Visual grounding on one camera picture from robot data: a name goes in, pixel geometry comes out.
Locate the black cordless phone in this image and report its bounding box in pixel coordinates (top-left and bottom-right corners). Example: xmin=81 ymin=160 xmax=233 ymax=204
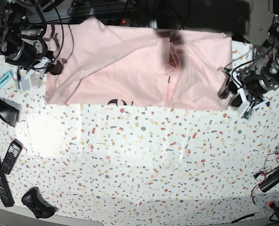
xmin=1 ymin=139 xmax=23 ymax=175

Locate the terrazzo patterned table cloth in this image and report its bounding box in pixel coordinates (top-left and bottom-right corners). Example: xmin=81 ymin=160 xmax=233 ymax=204
xmin=0 ymin=35 xmax=279 ymax=224

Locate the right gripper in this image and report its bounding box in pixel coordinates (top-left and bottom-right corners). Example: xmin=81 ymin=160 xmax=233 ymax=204
xmin=16 ymin=56 xmax=64 ymax=92

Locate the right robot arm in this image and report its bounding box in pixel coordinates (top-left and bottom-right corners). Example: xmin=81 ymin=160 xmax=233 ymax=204
xmin=0 ymin=0 xmax=63 ymax=88

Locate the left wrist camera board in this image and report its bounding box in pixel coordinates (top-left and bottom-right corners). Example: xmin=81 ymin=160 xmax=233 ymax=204
xmin=241 ymin=109 xmax=253 ymax=120

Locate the black game controller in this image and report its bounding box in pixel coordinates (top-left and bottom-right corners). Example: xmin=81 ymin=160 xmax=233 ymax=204
xmin=21 ymin=187 xmax=56 ymax=219

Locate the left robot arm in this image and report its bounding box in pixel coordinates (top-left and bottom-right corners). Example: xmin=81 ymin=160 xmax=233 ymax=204
xmin=218 ymin=0 xmax=279 ymax=120

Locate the light blue highlighter pen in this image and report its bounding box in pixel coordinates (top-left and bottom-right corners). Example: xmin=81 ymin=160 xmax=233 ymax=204
xmin=0 ymin=70 xmax=14 ymax=89

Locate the black cable bottom right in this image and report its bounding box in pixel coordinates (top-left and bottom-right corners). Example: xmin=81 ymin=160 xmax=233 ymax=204
xmin=231 ymin=213 xmax=255 ymax=224

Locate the red tipped black tool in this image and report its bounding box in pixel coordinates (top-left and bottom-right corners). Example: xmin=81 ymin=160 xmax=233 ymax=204
xmin=268 ymin=201 xmax=279 ymax=223

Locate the pink T-shirt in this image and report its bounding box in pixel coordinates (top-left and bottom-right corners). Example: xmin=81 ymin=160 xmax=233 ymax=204
xmin=44 ymin=17 xmax=232 ymax=111

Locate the black power strip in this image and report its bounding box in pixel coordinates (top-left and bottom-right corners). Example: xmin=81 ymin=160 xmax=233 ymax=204
xmin=101 ymin=18 xmax=131 ymax=27

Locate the black cylinder tool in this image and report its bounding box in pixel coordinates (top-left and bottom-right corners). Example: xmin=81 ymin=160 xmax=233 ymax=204
xmin=259 ymin=166 xmax=279 ymax=193

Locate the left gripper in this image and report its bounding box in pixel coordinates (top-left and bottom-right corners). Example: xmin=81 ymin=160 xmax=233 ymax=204
xmin=218 ymin=67 xmax=270 ymax=119

